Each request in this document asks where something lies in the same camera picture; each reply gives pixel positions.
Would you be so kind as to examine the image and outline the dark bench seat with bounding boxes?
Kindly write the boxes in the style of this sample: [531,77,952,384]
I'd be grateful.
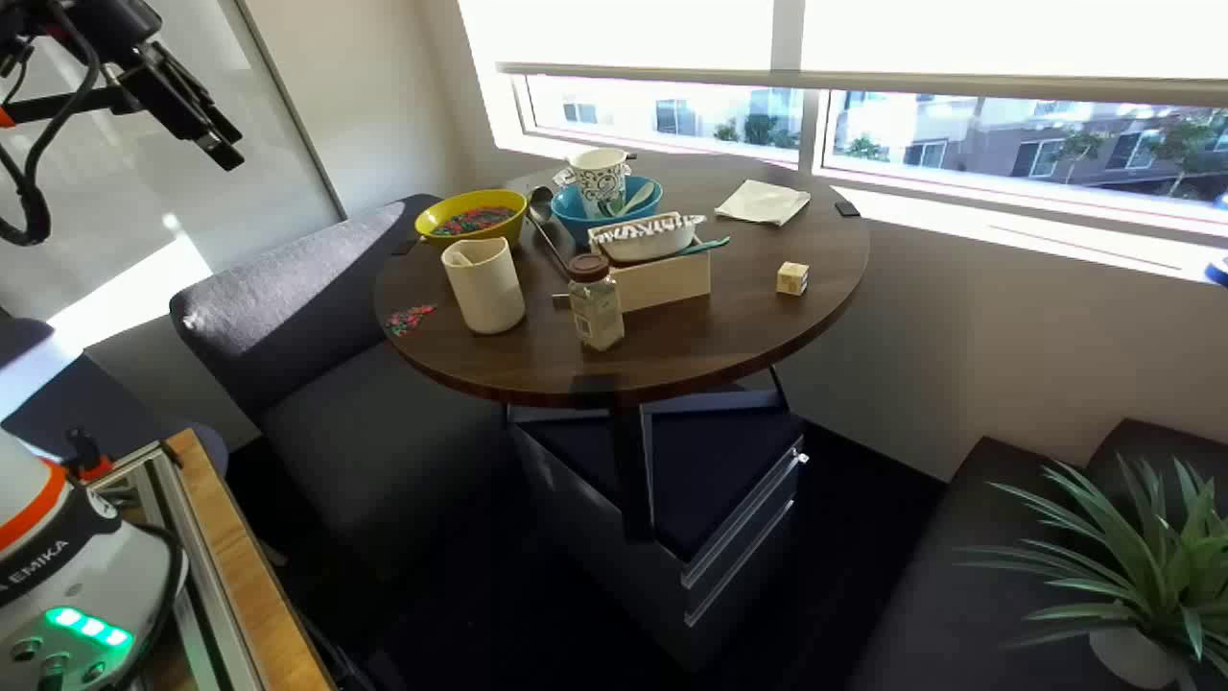
[846,415,1228,691]

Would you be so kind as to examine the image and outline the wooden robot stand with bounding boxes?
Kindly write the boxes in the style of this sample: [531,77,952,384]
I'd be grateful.
[90,426,340,691]

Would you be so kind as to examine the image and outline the cream wooden box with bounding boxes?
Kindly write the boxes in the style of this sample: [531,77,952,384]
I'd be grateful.
[597,233,717,316]

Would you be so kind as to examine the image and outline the patterned paper cup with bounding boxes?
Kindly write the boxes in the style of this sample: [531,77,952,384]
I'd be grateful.
[555,145,640,214]

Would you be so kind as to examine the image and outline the yellow bowl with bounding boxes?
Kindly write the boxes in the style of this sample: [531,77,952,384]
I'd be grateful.
[413,188,534,248]

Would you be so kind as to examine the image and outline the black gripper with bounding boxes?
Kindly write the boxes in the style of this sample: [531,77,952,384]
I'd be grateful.
[116,37,250,175]

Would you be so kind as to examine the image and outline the grey sofa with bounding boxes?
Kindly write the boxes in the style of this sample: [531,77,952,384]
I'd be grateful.
[164,193,549,586]

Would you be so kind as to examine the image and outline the spice jar with brown lid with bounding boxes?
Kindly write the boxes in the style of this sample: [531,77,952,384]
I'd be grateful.
[563,248,631,357]

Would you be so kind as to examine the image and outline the black braided cable sleeve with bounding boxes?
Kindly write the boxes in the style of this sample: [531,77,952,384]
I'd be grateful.
[0,18,109,248]

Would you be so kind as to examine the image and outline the blue bowl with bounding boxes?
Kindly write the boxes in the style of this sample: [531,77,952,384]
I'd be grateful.
[549,169,667,239]

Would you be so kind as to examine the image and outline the colourful confetti patch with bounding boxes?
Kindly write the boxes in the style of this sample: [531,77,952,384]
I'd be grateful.
[384,298,441,340]

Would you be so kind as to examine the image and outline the small cream cube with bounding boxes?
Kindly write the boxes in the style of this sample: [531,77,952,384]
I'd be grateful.
[771,257,815,305]

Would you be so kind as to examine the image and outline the blue patterned paper plate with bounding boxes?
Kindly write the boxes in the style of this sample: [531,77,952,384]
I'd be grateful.
[585,207,711,270]

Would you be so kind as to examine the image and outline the white paper napkin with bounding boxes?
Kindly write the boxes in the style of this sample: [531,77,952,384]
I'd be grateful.
[711,175,819,233]

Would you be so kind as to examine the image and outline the white window frame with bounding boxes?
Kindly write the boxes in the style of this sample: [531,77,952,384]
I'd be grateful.
[493,53,1228,284]

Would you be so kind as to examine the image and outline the grey filing cabinet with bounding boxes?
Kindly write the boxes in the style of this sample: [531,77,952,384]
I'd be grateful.
[507,384,815,671]

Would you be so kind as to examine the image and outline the green potted plant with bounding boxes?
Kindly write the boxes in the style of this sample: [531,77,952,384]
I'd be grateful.
[969,454,1228,691]

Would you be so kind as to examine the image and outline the black table pedestal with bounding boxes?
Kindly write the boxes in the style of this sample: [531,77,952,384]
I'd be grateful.
[612,390,659,546]

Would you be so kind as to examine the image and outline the silver ladle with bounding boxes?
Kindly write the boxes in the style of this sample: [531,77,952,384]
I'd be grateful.
[526,186,580,282]

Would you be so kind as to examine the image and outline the white pitcher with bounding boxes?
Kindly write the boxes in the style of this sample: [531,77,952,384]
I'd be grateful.
[438,233,531,337]

